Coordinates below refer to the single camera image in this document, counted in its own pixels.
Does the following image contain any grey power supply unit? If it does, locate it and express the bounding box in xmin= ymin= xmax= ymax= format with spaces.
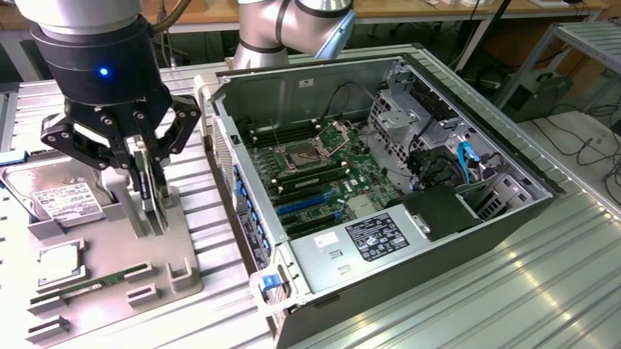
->
xmin=290 ymin=202 xmax=435 ymax=296

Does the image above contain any blue plastic connector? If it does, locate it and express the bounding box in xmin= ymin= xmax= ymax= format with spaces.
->
xmin=0 ymin=150 xmax=33 ymax=165

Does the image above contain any CPU socket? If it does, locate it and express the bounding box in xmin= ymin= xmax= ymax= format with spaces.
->
xmin=276 ymin=140 xmax=333 ymax=173

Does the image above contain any metal disk bay cage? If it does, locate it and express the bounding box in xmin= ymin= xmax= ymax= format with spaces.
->
xmin=368 ymin=86 xmax=441 ymax=176

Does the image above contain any wooden desk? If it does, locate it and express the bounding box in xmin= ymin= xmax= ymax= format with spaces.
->
xmin=141 ymin=0 xmax=611 ymax=34

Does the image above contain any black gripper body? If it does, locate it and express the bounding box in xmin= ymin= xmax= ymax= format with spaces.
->
xmin=30 ymin=13 xmax=173 ymax=147

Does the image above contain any hard disk drive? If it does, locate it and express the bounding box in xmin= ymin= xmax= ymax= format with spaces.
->
xmin=0 ymin=162 xmax=117 ymax=229

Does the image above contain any grey parts rack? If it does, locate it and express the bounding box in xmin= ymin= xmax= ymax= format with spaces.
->
xmin=0 ymin=156 xmax=207 ymax=347

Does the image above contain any green RAM stick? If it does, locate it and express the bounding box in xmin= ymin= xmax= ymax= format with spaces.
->
xmin=30 ymin=262 xmax=149 ymax=305

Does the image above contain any black box device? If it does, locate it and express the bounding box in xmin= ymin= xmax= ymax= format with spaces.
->
xmin=503 ymin=69 xmax=576 ymax=122

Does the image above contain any brass coloured hose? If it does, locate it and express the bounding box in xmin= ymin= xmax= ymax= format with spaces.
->
xmin=149 ymin=0 xmax=193 ymax=34

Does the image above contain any graphics card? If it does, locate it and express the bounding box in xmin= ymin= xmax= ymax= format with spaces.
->
xmin=131 ymin=135 xmax=173 ymax=238

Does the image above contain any blue SATA wire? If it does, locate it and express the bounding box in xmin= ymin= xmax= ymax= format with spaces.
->
xmin=456 ymin=139 xmax=484 ymax=187

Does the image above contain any installed RAM stick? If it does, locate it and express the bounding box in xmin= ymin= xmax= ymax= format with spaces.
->
xmin=280 ymin=169 xmax=342 ymax=193

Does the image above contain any green motherboard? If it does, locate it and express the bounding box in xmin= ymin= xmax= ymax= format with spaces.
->
xmin=241 ymin=115 xmax=417 ymax=239

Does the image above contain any silver chipset heatsink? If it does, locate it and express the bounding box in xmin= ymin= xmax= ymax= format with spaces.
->
xmin=345 ymin=197 xmax=386 ymax=220

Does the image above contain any black fan shroud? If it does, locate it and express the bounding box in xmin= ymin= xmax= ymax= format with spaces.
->
xmin=401 ymin=184 xmax=488 ymax=244

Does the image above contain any open black PC case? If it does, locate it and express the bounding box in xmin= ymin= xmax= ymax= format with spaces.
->
xmin=194 ymin=43 xmax=569 ymax=342

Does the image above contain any black expansion slot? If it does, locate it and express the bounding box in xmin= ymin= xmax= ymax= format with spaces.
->
xmin=282 ymin=213 xmax=342 ymax=236

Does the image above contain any blue expansion slot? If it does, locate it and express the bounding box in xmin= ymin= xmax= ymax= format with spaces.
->
xmin=276 ymin=193 xmax=333 ymax=216

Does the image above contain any CPU chip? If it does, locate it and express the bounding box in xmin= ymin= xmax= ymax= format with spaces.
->
xmin=38 ymin=248 xmax=83 ymax=285

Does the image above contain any black wire bundle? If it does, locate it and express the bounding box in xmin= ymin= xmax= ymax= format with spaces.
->
xmin=406 ymin=147 xmax=460 ymax=190

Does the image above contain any metal slat shelf frame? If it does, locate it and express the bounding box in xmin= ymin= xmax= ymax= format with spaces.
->
xmin=532 ymin=20 xmax=621 ymax=123

